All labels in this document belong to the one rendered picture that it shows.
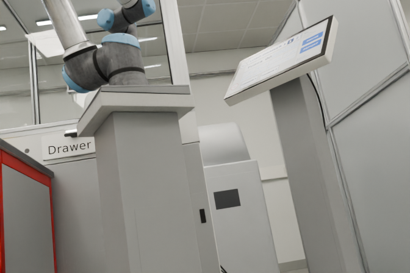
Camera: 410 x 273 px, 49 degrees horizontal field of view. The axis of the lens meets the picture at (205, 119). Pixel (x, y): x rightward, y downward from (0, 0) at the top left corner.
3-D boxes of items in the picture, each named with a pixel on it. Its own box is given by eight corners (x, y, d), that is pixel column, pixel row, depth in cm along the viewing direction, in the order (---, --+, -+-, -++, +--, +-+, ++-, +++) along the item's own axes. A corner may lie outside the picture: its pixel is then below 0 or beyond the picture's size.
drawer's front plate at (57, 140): (108, 150, 199) (106, 126, 202) (42, 159, 197) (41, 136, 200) (109, 150, 201) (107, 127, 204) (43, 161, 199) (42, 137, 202)
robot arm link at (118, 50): (130, 63, 133) (123, 23, 137) (95, 78, 138) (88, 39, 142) (152, 73, 144) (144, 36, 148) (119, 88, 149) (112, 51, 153)
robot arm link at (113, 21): (116, -1, 165) (134, 11, 175) (93, 11, 169) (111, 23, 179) (119, 17, 163) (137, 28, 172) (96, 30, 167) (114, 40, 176)
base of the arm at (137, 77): (163, 93, 136) (157, 64, 138) (115, 95, 128) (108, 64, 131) (147, 111, 148) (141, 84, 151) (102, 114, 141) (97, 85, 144)
